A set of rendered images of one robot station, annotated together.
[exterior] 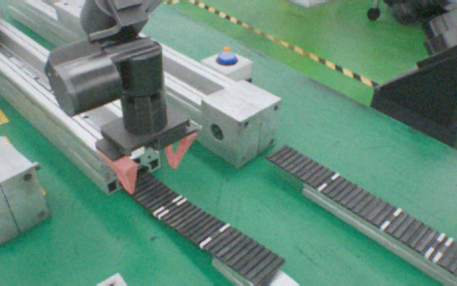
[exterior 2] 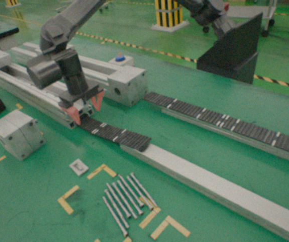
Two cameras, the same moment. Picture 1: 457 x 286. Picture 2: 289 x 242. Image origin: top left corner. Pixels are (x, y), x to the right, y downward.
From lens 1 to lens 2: 0.13 m
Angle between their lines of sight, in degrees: 2
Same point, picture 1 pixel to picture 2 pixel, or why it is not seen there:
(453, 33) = (225, 25)
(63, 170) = (49, 123)
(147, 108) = (76, 81)
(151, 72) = (73, 63)
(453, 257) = (229, 123)
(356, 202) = (184, 109)
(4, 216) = (24, 143)
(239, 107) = (125, 77)
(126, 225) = (80, 140)
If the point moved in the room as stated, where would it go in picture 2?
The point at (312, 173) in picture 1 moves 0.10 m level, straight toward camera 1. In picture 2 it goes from (164, 101) to (160, 121)
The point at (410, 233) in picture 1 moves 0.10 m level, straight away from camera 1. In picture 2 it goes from (210, 117) to (219, 98)
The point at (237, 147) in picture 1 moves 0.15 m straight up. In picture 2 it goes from (127, 96) to (118, 53)
